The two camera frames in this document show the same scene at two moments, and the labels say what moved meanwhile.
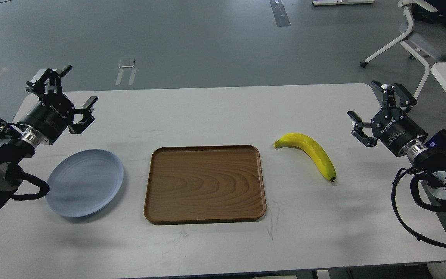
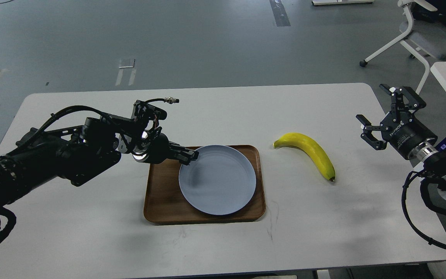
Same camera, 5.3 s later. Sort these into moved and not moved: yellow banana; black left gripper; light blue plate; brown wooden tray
Moved: light blue plate; black left gripper
Not moved: brown wooden tray; yellow banana
